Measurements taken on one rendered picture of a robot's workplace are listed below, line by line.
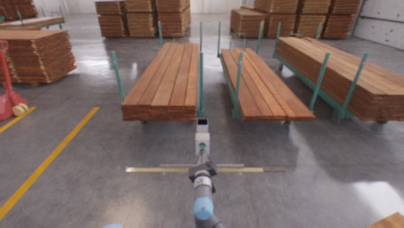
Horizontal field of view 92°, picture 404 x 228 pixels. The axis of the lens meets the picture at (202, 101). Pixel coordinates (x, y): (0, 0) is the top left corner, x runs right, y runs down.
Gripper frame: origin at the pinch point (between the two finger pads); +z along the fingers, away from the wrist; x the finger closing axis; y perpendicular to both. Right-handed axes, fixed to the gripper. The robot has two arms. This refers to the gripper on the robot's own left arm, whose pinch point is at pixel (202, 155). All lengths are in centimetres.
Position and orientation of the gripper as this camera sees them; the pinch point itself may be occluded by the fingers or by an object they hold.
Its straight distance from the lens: 104.6
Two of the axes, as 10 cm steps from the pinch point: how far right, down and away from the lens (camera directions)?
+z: -0.1, -4.8, 8.8
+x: -8.9, 4.0, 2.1
